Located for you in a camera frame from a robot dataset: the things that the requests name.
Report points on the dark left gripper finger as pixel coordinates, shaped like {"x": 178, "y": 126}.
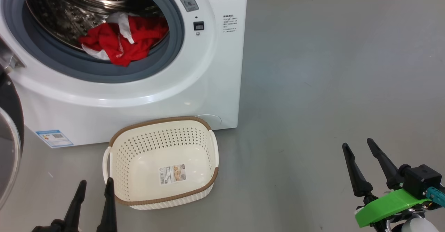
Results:
{"x": 108, "y": 211}
{"x": 75, "y": 211}

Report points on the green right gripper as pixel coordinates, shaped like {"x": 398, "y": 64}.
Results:
{"x": 389, "y": 206}

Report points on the black round glass washer door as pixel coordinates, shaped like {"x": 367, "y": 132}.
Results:
{"x": 10, "y": 121}

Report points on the red and white garment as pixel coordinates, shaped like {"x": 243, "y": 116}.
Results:
{"x": 135, "y": 41}

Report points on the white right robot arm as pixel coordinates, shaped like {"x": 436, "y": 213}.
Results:
{"x": 417, "y": 225}

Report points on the cream laundry basket brown rim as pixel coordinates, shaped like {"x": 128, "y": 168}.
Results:
{"x": 163, "y": 162}

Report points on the printed product label sticker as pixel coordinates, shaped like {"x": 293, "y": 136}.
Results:
{"x": 172, "y": 174}

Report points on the metal door hinge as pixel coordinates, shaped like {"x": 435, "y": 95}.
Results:
{"x": 10, "y": 56}

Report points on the white front-load washing machine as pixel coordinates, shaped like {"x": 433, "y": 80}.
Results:
{"x": 208, "y": 68}

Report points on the stainless steel washing machine drum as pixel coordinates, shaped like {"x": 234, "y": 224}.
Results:
{"x": 69, "y": 13}

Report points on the blue energy label sticker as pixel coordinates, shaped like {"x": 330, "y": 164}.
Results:
{"x": 54, "y": 138}

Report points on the round white filter cover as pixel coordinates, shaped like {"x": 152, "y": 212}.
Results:
{"x": 212, "y": 119}

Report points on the black text warning label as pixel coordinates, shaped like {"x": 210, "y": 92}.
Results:
{"x": 230, "y": 23}

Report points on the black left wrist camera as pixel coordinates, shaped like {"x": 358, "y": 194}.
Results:
{"x": 47, "y": 226}

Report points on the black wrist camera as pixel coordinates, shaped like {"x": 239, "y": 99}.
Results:
{"x": 420, "y": 180}
{"x": 47, "y": 226}

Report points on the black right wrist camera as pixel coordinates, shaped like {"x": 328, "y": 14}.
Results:
{"x": 420, "y": 180}

